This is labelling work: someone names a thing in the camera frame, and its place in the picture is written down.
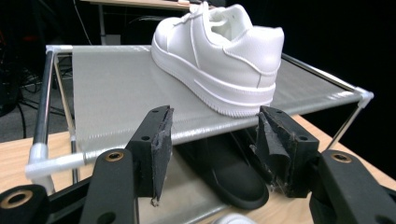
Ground white-framed desk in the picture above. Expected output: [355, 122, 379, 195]
[79, 0, 202, 47]

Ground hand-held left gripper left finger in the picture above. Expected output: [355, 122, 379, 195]
[125, 105, 175, 208]

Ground black flip-flop slipper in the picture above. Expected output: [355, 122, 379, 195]
[174, 130, 271, 210]

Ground white sneaker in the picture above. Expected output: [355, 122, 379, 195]
[211, 213, 260, 224]
[150, 1, 285, 119]

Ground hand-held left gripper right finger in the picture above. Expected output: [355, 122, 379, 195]
[250, 105, 320, 199]

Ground metal shoe rack gray shelves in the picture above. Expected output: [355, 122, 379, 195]
[24, 44, 375, 224]

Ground tangle of floor cables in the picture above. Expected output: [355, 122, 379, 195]
[0, 55, 76, 140]

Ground gray floor mat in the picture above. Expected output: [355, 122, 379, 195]
[0, 87, 76, 144]

